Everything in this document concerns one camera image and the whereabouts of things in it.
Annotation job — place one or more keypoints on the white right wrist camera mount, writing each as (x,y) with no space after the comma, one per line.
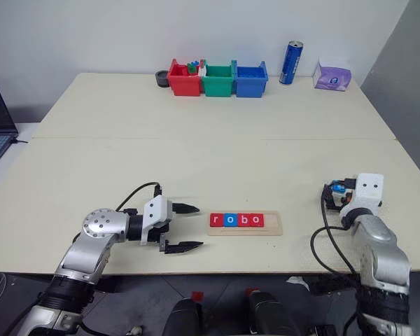
(369,189)

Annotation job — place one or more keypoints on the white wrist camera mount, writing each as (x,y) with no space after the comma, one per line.
(155,213)
(369,189)

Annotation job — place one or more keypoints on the blue drink can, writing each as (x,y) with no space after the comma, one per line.
(290,64)

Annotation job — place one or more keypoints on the blue plastic bin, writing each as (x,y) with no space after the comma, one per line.
(251,84)

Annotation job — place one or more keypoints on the small white object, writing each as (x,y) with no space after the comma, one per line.
(136,329)

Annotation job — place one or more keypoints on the wooden letter tray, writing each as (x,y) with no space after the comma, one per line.
(269,225)

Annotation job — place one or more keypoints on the red letter tile r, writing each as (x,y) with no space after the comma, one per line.
(216,220)

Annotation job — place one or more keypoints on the blue letter tile o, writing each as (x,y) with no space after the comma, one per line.
(229,220)

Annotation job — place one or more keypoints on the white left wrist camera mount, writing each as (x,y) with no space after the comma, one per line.
(155,213)

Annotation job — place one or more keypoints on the red letter tile o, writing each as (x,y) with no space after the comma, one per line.
(256,220)

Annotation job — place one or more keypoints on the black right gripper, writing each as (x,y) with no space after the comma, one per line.
(343,204)

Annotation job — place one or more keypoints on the green plastic bin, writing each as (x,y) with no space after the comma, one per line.
(217,84)

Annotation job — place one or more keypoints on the green toy brick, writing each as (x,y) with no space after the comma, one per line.
(192,70)

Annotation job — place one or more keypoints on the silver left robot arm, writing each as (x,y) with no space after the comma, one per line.
(101,225)

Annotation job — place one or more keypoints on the dark rounded shape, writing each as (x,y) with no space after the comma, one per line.
(183,318)
(271,315)

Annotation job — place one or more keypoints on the white toy piece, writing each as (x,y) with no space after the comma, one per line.
(202,71)

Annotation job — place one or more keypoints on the red plastic bin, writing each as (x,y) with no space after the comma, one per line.
(185,84)

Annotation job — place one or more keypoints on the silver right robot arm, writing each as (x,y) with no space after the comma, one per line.
(381,245)

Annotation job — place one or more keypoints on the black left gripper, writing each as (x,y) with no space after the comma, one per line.
(166,235)

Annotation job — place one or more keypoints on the black round holder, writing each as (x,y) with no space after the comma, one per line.
(162,79)

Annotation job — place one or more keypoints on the red letter tile b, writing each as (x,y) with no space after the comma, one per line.
(243,220)

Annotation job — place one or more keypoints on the blue toy brick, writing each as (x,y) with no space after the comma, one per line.
(193,64)

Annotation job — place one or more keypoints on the red tag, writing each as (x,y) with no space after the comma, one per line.
(197,296)
(252,292)

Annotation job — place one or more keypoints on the white crumpled paper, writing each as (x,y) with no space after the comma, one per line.
(298,283)

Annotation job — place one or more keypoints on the purple tissue box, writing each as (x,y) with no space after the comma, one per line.
(332,80)

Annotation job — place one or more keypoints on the blue letter tile t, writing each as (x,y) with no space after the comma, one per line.
(337,188)

